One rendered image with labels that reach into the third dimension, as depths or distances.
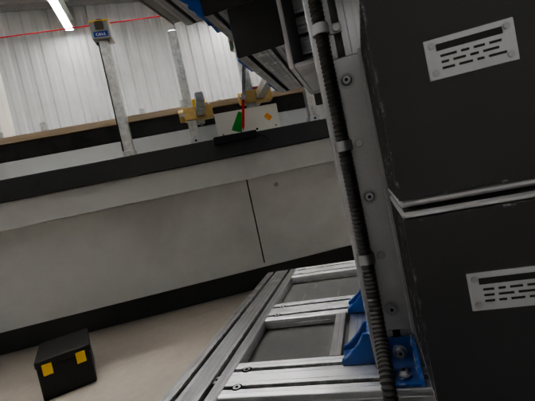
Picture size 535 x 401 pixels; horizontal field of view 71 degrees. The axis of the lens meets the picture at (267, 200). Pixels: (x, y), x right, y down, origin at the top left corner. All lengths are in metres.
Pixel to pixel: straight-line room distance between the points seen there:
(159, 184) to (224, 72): 7.75
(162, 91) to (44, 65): 2.35
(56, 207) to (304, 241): 1.07
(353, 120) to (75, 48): 8.99
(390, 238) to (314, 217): 1.34
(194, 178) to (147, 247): 0.42
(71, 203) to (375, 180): 1.32
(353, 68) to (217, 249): 1.37
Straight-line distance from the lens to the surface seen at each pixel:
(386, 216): 0.48
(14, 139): 1.91
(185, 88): 1.57
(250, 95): 1.57
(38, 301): 1.93
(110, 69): 1.63
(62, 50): 9.39
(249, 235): 1.76
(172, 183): 1.54
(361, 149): 0.48
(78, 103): 9.04
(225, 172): 1.54
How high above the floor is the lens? 0.50
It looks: 3 degrees down
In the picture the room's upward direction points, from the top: 12 degrees counter-clockwise
